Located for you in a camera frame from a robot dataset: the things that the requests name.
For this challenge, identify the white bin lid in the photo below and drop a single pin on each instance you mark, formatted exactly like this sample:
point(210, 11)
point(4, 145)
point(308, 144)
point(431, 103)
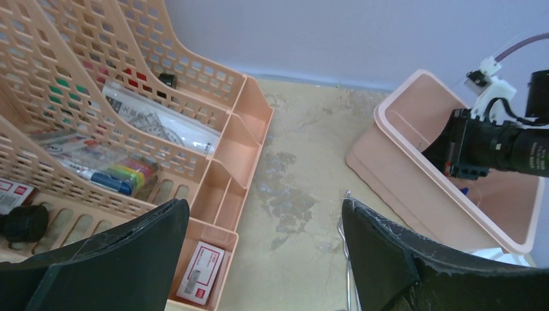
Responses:
point(497, 254)

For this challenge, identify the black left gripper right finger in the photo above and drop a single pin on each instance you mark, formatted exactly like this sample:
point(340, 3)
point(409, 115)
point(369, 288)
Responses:
point(395, 268)

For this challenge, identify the white red staples box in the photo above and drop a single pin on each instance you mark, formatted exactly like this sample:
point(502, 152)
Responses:
point(200, 275)

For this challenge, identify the plastic bag with ruler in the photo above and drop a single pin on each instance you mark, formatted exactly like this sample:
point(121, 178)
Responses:
point(150, 117)

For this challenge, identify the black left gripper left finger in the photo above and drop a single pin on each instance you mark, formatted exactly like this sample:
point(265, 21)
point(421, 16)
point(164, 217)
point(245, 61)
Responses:
point(128, 267)

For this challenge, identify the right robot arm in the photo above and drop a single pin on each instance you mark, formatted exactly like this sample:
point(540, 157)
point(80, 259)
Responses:
point(530, 150)

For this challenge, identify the pink plastic bin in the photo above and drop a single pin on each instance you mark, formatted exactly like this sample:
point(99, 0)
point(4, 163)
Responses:
point(500, 210)

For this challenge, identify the bag of coloured markers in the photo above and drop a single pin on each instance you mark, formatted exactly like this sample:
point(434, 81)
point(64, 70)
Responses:
point(125, 175)

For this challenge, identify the pink mesh file organizer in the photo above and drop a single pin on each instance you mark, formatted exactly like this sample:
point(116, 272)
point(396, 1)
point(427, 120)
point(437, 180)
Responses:
point(115, 70)

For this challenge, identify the black round cap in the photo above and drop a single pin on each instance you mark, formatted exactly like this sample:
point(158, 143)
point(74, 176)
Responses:
point(25, 223)

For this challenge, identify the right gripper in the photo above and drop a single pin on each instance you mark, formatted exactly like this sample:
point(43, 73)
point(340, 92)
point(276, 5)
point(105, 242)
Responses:
point(469, 148)

